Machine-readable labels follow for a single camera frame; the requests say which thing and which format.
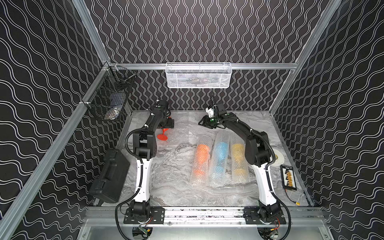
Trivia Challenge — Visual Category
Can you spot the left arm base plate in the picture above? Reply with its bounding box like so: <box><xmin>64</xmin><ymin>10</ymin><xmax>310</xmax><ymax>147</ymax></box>
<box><xmin>123</xmin><ymin>207</ymin><xmax>165</xmax><ymax>225</ymax></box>

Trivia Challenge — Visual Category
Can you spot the black plastic case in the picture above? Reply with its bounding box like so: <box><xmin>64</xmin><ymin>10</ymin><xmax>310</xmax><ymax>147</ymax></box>
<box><xmin>90</xmin><ymin>149</ymin><xmax>130</xmax><ymax>204</ymax></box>

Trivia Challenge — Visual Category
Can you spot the blue glass in bubble wrap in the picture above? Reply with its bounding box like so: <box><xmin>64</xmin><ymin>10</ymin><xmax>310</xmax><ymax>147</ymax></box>
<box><xmin>209</xmin><ymin>130</ymin><xmax>230</xmax><ymax>188</ymax></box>

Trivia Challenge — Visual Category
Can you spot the red wine glass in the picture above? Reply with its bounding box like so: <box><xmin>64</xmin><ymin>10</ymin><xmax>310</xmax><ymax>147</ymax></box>
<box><xmin>157</xmin><ymin>129</ymin><xmax>168</xmax><ymax>141</ymax></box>

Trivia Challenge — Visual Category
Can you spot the black box with orange parts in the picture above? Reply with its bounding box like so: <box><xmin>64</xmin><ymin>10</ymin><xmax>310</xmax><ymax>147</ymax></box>
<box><xmin>280</xmin><ymin>165</ymin><xmax>297</xmax><ymax>191</ymax></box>

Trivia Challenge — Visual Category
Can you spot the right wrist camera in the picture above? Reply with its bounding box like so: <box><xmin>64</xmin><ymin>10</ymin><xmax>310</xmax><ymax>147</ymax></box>
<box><xmin>205</xmin><ymin>107</ymin><xmax>215</xmax><ymax>119</ymax></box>

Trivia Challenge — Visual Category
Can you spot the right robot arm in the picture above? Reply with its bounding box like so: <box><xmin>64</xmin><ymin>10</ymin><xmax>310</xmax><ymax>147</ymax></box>
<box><xmin>199</xmin><ymin>104</ymin><xmax>292</xmax><ymax>225</ymax></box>

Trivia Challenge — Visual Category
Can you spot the white tape roll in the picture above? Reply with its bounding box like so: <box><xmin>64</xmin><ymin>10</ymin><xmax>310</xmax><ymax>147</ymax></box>
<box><xmin>272</xmin><ymin>149</ymin><xmax>285</xmax><ymax>167</ymax></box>

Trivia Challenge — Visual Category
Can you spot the black wire basket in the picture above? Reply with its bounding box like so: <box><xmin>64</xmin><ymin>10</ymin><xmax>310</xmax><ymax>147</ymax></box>
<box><xmin>82</xmin><ymin>62</ymin><xmax>138</xmax><ymax>122</ymax></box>

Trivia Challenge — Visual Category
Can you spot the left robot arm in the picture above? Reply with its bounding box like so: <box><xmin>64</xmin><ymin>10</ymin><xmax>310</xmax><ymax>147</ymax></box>
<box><xmin>115</xmin><ymin>100</ymin><xmax>174</xmax><ymax>222</ymax></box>

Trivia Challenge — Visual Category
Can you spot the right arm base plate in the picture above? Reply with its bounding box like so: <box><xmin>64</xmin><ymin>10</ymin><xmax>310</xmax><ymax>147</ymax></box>
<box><xmin>243</xmin><ymin>207</ymin><xmax>287</xmax><ymax>225</ymax></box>

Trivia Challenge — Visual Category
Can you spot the yellow glass in bubble wrap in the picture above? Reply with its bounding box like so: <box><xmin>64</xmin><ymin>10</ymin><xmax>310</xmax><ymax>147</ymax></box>
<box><xmin>230</xmin><ymin>133</ymin><xmax>250</xmax><ymax>184</ymax></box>

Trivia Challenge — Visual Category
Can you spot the orange glass in bubble wrap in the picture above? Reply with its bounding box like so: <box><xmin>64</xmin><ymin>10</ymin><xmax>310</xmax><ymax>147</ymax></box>
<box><xmin>191</xmin><ymin>135</ymin><xmax>213</xmax><ymax>186</ymax></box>

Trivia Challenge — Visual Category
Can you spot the yellow connector cable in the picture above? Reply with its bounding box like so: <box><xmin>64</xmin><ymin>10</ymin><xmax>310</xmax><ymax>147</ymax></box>
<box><xmin>284</xmin><ymin>188</ymin><xmax>304</xmax><ymax>207</ymax></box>

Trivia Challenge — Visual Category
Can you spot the white wire basket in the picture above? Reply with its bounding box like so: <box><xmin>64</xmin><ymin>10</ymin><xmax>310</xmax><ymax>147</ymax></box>
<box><xmin>165</xmin><ymin>62</ymin><xmax>233</xmax><ymax>89</ymax></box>

